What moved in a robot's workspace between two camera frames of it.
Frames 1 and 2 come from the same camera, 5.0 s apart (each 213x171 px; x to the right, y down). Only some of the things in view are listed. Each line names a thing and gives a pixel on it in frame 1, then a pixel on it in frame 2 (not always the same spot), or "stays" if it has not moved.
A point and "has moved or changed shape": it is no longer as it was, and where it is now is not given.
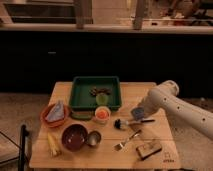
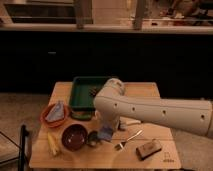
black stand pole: [23, 157] stays
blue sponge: [137, 113] has moved or changed shape
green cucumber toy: [81, 115] stays
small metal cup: [94, 138] stays
